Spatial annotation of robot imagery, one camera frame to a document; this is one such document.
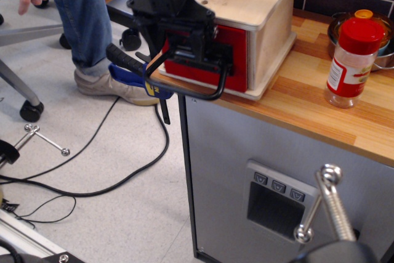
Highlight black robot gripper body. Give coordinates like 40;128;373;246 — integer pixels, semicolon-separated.
127;0;215;57

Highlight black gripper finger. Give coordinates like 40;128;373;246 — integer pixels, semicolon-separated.
167;24;218;63

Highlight wooden drawer red front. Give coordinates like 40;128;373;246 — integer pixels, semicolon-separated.
164;25;248;92

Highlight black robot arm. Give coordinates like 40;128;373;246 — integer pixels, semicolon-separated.
127;0;215;62

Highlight wooden box housing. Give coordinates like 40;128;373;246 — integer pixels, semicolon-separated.
158;0;304;102

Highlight blue black bar clamp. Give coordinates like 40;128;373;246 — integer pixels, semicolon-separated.
106;43;173;124

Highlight person's leg blue jeans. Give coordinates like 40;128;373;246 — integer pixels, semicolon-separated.
55;0;112;77

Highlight beige sneaker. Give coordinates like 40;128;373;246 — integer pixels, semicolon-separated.
74;70;159;107

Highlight stainless steel cabinet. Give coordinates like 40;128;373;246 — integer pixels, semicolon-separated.
179;97;393;262

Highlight spice jar red lid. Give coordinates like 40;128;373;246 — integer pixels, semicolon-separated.
324;17;384;108

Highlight office chair base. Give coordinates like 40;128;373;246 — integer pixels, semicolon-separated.
1;0;142;129

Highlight left silver clamp screw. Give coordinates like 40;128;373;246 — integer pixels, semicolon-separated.
1;124;70;168

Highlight silver clamp screw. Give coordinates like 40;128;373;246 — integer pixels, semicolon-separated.
294;164;356;244
1;124;70;168

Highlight right silver clamp screw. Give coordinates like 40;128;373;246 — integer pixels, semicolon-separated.
294;164;356;244

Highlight metal bowl with items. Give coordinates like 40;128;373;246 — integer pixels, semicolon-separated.
328;9;393;71

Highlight black metal drawer handle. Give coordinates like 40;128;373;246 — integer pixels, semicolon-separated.
143;49;233;101

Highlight thick black floor cable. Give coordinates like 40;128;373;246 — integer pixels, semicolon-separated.
0;95;171;198

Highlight thin black wire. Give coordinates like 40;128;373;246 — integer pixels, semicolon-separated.
12;195;77;224

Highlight aluminium frame rail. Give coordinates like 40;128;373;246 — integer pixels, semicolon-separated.
1;210;83;262

